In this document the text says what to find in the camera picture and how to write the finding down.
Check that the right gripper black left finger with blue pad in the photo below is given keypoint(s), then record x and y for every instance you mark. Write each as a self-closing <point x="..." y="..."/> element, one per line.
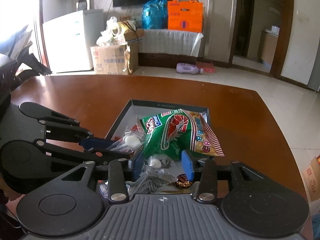
<point x="120" y="171"/>

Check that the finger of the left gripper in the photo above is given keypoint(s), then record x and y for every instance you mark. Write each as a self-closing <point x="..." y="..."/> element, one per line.
<point x="93" y="150"/>
<point x="60" y="127"/>

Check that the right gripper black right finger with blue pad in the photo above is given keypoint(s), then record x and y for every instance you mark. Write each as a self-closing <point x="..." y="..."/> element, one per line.
<point x="202" y="170"/>

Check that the clear white candies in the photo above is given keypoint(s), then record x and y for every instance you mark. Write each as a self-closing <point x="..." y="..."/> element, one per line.
<point x="156" y="169"/>

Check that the green shrimp cracker bag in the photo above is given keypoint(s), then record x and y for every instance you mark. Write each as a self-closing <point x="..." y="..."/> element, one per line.
<point x="174" y="131"/>

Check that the gold foil candy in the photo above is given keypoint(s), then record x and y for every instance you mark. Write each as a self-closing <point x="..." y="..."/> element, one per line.
<point x="182" y="182"/>

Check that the cardboard box with snacks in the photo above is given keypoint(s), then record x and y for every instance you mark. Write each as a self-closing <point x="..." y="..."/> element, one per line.
<point x="311" y="179"/>

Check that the person's left hand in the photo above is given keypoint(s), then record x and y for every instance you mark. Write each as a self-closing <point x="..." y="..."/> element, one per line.
<point x="8" y="192"/>

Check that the dark box with white interior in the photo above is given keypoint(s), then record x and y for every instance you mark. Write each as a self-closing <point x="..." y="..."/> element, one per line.
<point x="164" y="138"/>

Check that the black white folded stroller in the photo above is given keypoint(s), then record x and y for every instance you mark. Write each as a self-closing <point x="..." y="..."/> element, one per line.
<point x="17" y="47"/>

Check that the white mini fridge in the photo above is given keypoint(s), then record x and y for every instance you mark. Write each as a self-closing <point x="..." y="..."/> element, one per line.
<point x="69" y="38"/>

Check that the brown cardboard box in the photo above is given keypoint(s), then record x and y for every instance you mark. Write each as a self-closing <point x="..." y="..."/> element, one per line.
<point x="115" y="60"/>

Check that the red flat object on floor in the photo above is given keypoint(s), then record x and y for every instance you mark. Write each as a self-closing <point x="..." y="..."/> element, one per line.
<point x="206" y="67"/>

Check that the purple detergent bottle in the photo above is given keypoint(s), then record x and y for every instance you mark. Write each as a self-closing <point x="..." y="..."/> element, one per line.
<point x="185" y="68"/>

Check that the white plastic bags pile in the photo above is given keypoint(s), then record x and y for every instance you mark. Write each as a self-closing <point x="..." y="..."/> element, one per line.
<point x="109" y="35"/>

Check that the small cardboard box with tape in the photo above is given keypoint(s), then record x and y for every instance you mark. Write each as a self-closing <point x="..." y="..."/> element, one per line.
<point x="133" y="35"/>

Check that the white cloth covered cabinet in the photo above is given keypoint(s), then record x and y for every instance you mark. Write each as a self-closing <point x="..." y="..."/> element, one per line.
<point x="166" y="48"/>

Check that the kettle on fridge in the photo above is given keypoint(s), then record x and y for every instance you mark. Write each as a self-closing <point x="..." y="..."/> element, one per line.
<point x="81" y="5"/>

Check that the blue plastic bag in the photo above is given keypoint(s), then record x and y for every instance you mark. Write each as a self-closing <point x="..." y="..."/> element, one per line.
<point x="155" y="14"/>

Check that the orange paper bag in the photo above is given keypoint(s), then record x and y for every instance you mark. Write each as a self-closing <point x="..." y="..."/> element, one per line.
<point x="185" y="15"/>

